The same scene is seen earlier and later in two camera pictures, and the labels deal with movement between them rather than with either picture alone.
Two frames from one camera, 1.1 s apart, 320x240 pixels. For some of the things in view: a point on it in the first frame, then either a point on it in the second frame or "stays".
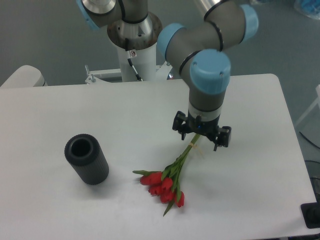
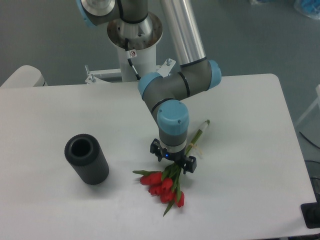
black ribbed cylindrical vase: (85, 153) stays
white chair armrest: (25, 76) stays
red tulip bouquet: (166, 184) stays
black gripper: (210, 128) -> (190, 162)
